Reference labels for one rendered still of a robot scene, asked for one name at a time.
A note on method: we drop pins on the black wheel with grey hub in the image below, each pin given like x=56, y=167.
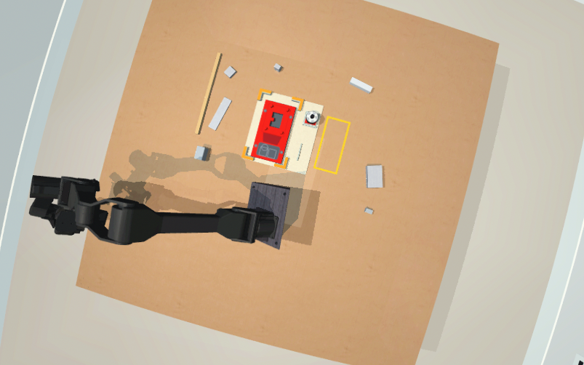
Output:
x=308, y=117

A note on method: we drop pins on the light grey flat bar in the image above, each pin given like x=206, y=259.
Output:
x=220, y=113

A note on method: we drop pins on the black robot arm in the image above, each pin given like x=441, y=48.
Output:
x=132, y=222

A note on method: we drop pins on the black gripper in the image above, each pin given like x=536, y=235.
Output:
x=43, y=208

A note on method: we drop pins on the long tan thin bar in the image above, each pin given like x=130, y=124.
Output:
x=206, y=97

